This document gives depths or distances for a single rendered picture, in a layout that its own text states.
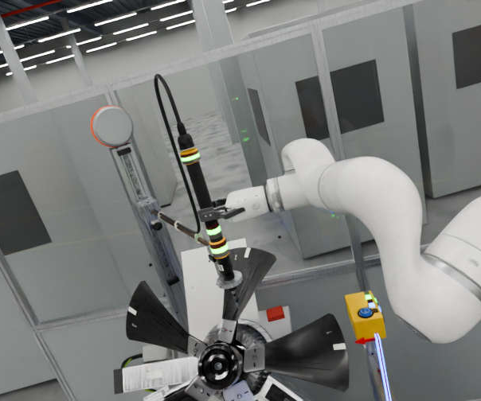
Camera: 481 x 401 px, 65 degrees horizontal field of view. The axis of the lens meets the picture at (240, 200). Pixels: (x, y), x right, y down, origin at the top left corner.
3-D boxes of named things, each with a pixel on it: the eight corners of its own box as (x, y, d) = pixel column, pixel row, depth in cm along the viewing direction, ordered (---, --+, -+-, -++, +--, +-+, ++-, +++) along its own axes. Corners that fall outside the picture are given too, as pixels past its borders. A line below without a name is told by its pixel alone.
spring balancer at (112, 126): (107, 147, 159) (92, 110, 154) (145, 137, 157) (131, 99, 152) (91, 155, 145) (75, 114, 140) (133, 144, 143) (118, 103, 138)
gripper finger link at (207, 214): (226, 220, 90) (199, 227, 91) (227, 215, 93) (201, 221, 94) (222, 208, 89) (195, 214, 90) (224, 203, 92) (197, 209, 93)
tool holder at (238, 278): (209, 281, 104) (199, 250, 101) (231, 269, 107) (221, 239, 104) (224, 292, 97) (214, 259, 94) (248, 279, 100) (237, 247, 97)
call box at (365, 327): (348, 317, 147) (344, 294, 144) (375, 312, 146) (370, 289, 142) (357, 346, 132) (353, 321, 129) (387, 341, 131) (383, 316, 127)
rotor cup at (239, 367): (209, 392, 115) (194, 399, 103) (202, 342, 120) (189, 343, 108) (255, 385, 113) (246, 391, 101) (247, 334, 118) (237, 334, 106)
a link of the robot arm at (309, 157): (304, 126, 64) (273, 147, 94) (325, 219, 65) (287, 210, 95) (354, 114, 65) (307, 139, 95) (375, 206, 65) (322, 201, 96)
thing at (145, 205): (140, 219, 156) (133, 200, 153) (156, 213, 159) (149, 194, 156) (148, 225, 147) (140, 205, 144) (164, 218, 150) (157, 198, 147)
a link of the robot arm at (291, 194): (275, 173, 88) (284, 212, 88) (332, 160, 86) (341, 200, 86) (276, 173, 96) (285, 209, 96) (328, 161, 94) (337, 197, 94)
